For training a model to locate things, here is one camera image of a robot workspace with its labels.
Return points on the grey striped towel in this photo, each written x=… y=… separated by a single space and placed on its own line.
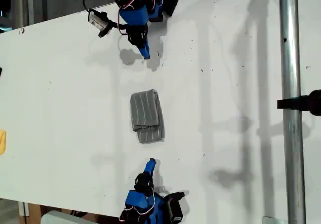
x=146 y=113

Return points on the white plastic box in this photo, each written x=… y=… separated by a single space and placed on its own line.
x=65 y=218

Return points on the grey vertical bar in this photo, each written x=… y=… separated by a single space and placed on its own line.
x=30 y=3

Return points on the small dark edge clip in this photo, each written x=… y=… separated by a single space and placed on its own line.
x=21 y=31

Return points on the wooden table leg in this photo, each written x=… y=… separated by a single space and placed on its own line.
x=31 y=210

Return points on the yellow object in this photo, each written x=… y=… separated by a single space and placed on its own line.
x=2 y=142

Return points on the black camera stalk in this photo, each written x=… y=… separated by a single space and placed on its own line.
x=114 y=24

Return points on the silver black wrist camera box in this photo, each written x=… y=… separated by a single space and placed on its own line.
x=97 y=20

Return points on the steel post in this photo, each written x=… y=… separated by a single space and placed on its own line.
x=292 y=58

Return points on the black post clamp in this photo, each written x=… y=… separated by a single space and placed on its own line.
x=301 y=103

